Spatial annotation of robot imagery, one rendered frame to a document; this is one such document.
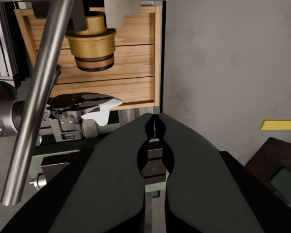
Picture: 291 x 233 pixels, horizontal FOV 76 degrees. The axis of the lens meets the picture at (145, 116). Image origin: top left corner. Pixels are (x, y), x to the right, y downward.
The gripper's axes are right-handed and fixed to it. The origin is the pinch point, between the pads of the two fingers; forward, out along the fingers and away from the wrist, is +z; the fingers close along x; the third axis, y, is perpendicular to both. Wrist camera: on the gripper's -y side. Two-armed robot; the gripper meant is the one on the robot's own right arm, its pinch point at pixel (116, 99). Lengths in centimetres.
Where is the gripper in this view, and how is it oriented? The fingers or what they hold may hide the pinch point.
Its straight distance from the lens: 42.7
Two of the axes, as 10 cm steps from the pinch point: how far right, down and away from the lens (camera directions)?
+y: 0.1, 8.6, 5.2
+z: 9.8, -1.1, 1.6
